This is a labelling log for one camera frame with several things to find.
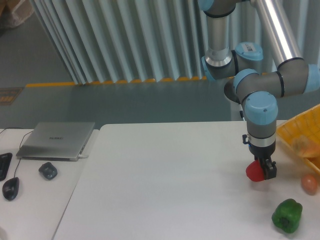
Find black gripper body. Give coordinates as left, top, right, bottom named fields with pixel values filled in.
left=248, top=143, right=276, bottom=160

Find red bell pepper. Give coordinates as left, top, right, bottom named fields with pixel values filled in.
left=245, top=160, right=265, bottom=182

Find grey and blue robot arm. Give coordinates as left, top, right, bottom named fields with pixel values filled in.
left=198, top=0, right=320, bottom=182

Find green bell pepper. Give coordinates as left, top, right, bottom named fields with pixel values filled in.
left=271, top=198, right=303, bottom=234

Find orange bread in basket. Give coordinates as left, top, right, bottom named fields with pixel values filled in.
left=291, top=135, right=320, bottom=158

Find brown egg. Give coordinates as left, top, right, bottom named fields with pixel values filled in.
left=301, top=174, right=318, bottom=196

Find yellow woven basket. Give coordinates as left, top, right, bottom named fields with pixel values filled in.
left=276, top=104, right=320, bottom=176

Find white folding screen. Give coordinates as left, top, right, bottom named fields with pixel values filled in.
left=30, top=0, right=320, bottom=85

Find silver laptop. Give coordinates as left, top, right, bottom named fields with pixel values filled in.
left=16, top=122, right=95, bottom=161

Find black earbud case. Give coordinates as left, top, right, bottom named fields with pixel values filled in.
left=38, top=162, right=58, bottom=181

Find black computer mouse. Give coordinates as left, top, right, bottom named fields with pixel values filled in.
left=2, top=177, right=20, bottom=201

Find black keyboard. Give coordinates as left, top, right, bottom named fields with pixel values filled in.
left=0, top=152, right=13, bottom=181

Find yellow floor sticker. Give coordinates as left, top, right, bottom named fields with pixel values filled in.
left=0, top=87, right=24, bottom=106

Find cardboard box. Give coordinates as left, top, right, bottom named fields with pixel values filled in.
left=0, top=0, right=34, bottom=35

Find black mouse cable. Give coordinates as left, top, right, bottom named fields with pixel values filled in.
left=13, top=129, right=35, bottom=179

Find black laptop cable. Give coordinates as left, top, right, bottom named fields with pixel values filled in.
left=0, top=126, right=25, bottom=141

